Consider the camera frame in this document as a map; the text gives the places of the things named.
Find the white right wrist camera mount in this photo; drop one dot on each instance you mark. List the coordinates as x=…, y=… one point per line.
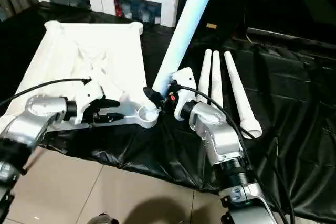
x=185, y=77

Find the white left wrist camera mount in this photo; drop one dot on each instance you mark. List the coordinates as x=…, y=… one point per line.
x=88, y=93

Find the white plastic table leg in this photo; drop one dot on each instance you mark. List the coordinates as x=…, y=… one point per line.
x=206, y=77
x=189, y=24
x=217, y=82
x=241, y=95

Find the black glossy mat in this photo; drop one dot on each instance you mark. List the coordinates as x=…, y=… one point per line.
x=288, y=103

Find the small red box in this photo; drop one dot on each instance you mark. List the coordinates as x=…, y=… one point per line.
x=118, y=7

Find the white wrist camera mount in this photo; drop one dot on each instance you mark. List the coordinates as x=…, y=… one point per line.
x=185, y=77
x=88, y=93

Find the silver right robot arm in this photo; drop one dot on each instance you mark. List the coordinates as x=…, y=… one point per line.
x=218, y=134

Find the small yellow label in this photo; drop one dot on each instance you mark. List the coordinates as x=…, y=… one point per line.
x=211, y=26

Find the white plastic table top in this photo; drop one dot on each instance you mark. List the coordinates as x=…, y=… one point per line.
x=78, y=51

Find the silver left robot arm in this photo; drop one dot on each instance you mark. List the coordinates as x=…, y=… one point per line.
x=31, y=127

